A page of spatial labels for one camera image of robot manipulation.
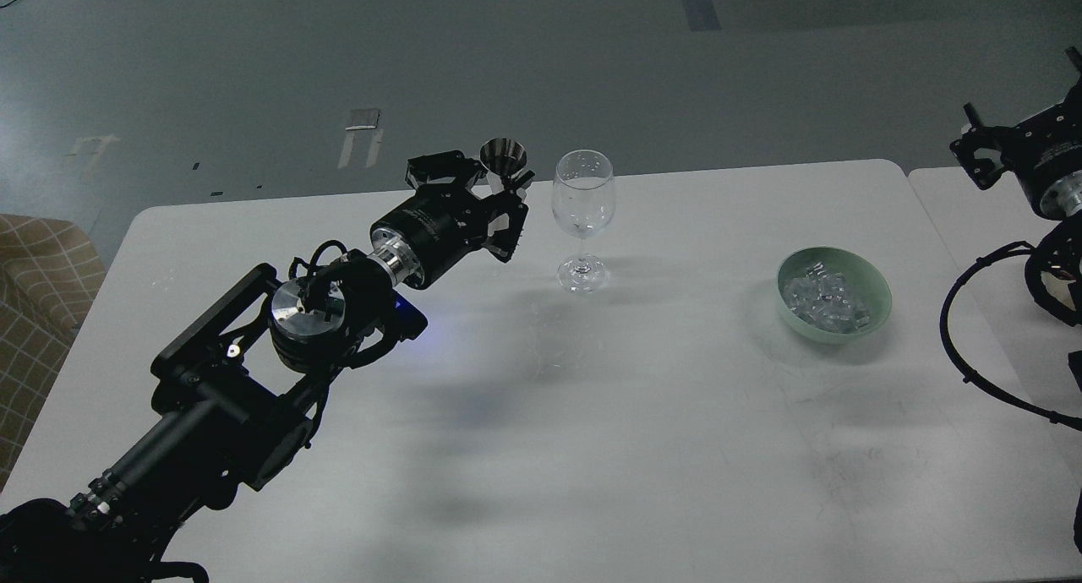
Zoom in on beige checkered chair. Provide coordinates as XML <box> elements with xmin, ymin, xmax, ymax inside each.
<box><xmin>1</xmin><ymin>214</ymin><xmax>106</xmax><ymax>483</ymax></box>

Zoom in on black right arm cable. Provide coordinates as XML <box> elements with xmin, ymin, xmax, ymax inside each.
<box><xmin>938</xmin><ymin>241</ymin><xmax>1082</xmax><ymax>433</ymax></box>

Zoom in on green bowl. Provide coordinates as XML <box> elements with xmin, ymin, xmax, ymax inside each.
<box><xmin>774</xmin><ymin>247</ymin><xmax>893</xmax><ymax>346</ymax></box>

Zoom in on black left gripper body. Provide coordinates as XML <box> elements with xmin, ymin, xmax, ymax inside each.
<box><xmin>370</xmin><ymin>191</ymin><xmax>492</xmax><ymax>290</ymax></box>

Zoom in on clear ice cubes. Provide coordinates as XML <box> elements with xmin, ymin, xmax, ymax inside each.
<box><xmin>782</xmin><ymin>262</ymin><xmax>871</xmax><ymax>334</ymax></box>

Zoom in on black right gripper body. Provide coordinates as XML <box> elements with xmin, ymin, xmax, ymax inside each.
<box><xmin>1006</xmin><ymin>101</ymin><xmax>1081</xmax><ymax>221</ymax></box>

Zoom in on clear wine glass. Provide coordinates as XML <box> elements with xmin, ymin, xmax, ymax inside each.
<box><xmin>551</xmin><ymin>150</ymin><xmax>617</xmax><ymax>293</ymax></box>

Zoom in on grey floor tape marker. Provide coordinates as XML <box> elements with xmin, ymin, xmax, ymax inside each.
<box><xmin>337</xmin><ymin>106</ymin><xmax>384</xmax><ymax>170</ymax></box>

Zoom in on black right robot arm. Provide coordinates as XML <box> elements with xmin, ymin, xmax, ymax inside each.
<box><xmin>938</xmin><ymin>101</ymin><xmax>1081</xmax><ymax>432</ymax></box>

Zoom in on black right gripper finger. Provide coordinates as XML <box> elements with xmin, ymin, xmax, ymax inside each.
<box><xmin>949</xmin><ymin>102</ymin><xmax>1015</xmax><ymax>190</ymax></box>

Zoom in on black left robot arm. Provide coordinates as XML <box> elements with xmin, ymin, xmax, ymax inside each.
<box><xmin>3</xmin><ymin>138</ymin><xmax>535</xmax><ymax>582</ymax></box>

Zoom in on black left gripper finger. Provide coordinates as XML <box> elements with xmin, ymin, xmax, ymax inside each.
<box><xmin>406</xmin><ymin>150</ymin><xmax>488</xmax><ymax>197</ymax></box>
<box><xmin>486</xmin><ymin>171</ymin><xmax>536</xmax><ymax>263</ymax></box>

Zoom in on steel double jigger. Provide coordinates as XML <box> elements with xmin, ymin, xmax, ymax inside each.
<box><xmin>479</xmin><ymin>137</ymin><xmax>528</xmax><ymax>194</ymax></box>

